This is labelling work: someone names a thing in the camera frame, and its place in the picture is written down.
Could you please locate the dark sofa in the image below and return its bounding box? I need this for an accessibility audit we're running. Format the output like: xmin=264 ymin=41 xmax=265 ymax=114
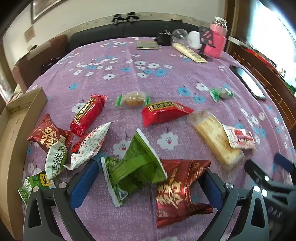
xmin=67 ymin=20 xmax=213 ymax=55

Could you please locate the brown armchair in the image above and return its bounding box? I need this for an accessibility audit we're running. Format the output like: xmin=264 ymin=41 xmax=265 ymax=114
xmin=13 ymin=35 xmax=68 ymax=93

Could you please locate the wide red snack packet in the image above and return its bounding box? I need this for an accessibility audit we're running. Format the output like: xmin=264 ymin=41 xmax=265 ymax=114
xmin=142 ymin=100 xmax=194 ymax=128

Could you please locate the clear-wrapped round cookie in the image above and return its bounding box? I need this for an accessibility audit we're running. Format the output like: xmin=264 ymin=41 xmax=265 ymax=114
xmin=115 ymin=91 xmax=151 ymax=107

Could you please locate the white green snack packet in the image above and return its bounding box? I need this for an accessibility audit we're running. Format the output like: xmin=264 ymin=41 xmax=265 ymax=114
xmin=44 ymin=138 xmax=68 ymax=181

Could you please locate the green packet with white label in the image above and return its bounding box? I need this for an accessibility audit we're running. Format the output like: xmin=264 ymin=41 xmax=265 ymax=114
xmin=18 ymin=171 xmax=56 ymax=205

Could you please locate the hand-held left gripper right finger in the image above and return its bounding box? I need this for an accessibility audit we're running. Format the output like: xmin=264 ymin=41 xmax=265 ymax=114
xmin=201 ymin=167 xmax=270 ymax=241

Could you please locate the dark wooden cabinet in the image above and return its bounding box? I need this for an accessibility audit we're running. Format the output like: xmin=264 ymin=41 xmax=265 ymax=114
xmin=228 ymin=36 xmax=296 ymax=112

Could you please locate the purple floral tablecloth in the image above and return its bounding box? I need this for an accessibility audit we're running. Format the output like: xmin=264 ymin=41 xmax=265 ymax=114
xmin=23 ymin=36 xmax=296 ymax=241

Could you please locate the black phone stand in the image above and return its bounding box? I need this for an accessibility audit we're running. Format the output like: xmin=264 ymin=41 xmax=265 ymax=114
xmin=198 ymin=26 xmax=215 ymax=59

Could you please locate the black smartphone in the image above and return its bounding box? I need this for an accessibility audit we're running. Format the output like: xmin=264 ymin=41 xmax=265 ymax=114
xmin=229 ymin=65 xmax=267 ymax=100

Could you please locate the white packet with red label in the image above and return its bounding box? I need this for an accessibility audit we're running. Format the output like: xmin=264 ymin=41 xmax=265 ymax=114
xmin=222 ymin=124 xmax=256 ymax=149

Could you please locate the long red snack packet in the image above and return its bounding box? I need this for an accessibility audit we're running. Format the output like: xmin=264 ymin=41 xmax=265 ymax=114
xmin=70 ymin=94 xmax=108 ymax=137

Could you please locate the large red gold snack packet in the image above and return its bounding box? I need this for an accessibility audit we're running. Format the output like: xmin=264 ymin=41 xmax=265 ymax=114
xmin=151 ymin=159 xmax=213 ymax=229

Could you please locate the green booklet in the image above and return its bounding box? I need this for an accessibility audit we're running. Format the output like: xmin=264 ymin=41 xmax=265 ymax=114
xmin=136 ymin=40 xmax=160 ymax=50

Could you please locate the cardboard box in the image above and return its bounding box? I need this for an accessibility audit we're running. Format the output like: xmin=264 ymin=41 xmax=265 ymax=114
xmin=0 ymin=87 xmax=48 ymax=241

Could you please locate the small red gold snack packet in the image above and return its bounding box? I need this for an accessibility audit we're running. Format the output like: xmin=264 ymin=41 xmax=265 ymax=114
xmin=27 ymin=113 xmax=74 ymax=152

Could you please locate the framed wall picture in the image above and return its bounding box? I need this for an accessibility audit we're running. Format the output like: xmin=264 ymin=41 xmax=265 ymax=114
xmin=31 ymin=0 xmax=72 ymax=24

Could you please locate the clear glass cup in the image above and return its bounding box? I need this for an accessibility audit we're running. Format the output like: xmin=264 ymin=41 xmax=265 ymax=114
xmin=172 ymin=28 xmax=189 ymax=44

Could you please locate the white round container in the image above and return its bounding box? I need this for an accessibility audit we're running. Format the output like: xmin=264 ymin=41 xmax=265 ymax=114
xmin=187 ymin=31 xmax=201 ymax=49

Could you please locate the green white wrapped candy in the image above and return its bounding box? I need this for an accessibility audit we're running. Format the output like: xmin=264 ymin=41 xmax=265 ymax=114
xmin=209 ymin=87 xmax=234 ymax=103

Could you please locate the cream tube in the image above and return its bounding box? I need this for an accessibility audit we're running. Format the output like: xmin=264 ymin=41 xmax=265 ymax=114
xmin=172 ymin=43 xmax=208 ymax=63

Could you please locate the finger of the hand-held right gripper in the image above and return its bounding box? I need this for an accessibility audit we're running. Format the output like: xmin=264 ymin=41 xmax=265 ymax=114
xmin=245 ymin=159 xmax=272 ymax=184
xmin=273 ymin=153 xmax=296 ymax=173

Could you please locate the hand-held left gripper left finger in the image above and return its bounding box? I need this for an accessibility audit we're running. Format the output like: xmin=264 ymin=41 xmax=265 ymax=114
xmin=23 ymin=159 xmax=100 ymax=241

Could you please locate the pink sleeved bottle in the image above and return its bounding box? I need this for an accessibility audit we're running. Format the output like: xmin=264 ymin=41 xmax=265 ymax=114
xmin=203 ymin=16 xmax=228 ymax=58

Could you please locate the white red-printed snack packet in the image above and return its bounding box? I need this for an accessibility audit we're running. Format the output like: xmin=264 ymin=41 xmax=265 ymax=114
xmin=63 ymin=122 xmax=112 ymax=171

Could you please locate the clear-wrapped yellow wafer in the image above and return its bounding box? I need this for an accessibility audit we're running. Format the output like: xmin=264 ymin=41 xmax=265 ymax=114
xmin=187 ymin=111 xmax=245 ymax=166

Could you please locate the small wall plaque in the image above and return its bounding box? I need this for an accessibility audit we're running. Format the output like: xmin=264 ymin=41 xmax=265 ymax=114
xmin=24 ymin=26 xmax=36 ymax=43

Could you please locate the small black pot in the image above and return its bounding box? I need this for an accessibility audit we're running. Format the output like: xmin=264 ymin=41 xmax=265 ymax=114
xmin=155 ymin=31 xmax=173 ymax=46

